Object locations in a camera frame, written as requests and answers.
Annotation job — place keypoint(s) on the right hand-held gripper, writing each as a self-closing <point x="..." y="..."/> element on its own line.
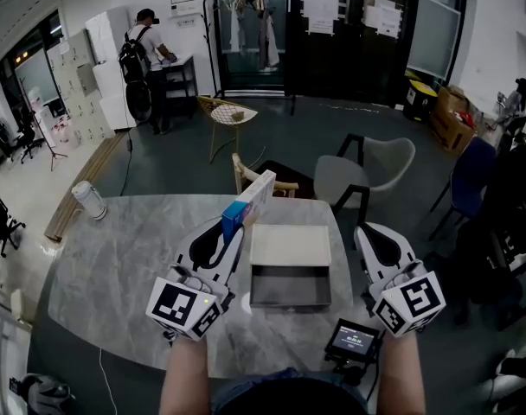
<point x="412" y="305"/>

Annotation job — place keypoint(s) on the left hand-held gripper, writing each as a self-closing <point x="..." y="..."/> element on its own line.
<point x="181" y="305"/>

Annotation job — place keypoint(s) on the blue and white cardboard box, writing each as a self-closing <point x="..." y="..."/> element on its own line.
<point x="250" y="201"/>

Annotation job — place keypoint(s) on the grey box with white lid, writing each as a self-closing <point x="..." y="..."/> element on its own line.
<point x="289" y="249"/>

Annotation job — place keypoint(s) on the person's left forearm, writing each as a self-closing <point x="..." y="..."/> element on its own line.
<point x="185" y="374"/>

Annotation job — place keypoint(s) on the person's right forearm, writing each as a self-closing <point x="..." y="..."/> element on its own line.
<point x="401" y="374"/>

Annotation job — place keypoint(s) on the grey chair black legs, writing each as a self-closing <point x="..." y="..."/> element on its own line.
<point x="362" y="171"/>

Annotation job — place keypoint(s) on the black display monitor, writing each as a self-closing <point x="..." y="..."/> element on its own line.
<point x="353" y="340"/>

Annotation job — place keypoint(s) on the wooden chair dark seat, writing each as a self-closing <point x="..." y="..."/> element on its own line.
<point x="284" y="175"/>

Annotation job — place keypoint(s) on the black office chair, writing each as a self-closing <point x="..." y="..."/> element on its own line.
<point x="496" y="231"/>
<point x="29" y="138"/>
<point x="1" y="223"/>

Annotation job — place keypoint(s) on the blue chair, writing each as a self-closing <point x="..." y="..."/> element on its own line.
<point x="472" y="175"/>

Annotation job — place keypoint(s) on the person's blue jeans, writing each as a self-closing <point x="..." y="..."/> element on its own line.
<point x="245" y="385"/>

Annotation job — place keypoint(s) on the white insulated bottle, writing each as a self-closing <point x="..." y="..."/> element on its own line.
<point x="90" y="200"/>

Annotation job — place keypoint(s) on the wooden plank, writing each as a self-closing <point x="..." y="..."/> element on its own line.
<point x="85" y="184"/>

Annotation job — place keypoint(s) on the small tan block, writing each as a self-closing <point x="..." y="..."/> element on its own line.
<point x="238" y="115"/>

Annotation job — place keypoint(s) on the person's black t-shirt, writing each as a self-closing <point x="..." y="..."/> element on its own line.
<point x="289" y="398"/>

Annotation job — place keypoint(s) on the yellow black bin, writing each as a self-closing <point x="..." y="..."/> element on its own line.
<point x="420" y="97"/>

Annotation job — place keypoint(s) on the black white sneaker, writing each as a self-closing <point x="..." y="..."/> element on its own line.
<point x="520" y="363"/>

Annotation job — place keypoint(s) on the black round bag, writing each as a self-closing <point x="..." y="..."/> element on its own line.
<point x="138" y="101"/>

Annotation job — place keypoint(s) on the black clothes rack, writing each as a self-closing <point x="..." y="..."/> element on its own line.
<point x="250" y="89"/>

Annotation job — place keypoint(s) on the grey desk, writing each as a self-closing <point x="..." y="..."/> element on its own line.
<point x="181" y="80"/>

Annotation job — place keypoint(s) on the black glass door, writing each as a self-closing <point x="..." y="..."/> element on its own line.
<point x="354" y="59"/>

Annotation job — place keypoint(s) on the black tripod stand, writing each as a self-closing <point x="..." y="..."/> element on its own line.
<point x="46" y="136"/>

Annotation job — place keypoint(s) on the grey black backpack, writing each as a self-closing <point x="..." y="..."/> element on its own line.
<point x="44" y="393"/>

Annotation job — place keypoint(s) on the white lockers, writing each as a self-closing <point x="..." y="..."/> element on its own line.
<point x="72" y="93"/>

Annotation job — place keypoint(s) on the tall white cabinet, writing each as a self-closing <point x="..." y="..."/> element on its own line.
<point x="111" y="67"/>

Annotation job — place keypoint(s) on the white metal rack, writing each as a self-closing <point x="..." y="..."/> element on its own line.
<point x="5" y="353"/>

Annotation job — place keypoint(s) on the frosted glass panel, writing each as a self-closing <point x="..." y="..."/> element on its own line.
<point x="436" y="37"/>

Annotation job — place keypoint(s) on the hanging clothes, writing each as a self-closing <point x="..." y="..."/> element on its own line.
<point x="256" y="33"/>

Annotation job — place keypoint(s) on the white paper sheet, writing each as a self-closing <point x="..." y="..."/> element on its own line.
<point x="383" y="17"/>
<point x="321" y="13"/>

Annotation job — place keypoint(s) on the black monitor mount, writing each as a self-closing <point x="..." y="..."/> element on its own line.
<point x="351" y="372"/>

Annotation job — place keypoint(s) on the small white wall sign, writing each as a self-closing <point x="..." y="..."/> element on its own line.
<point x="186" y="23"/>

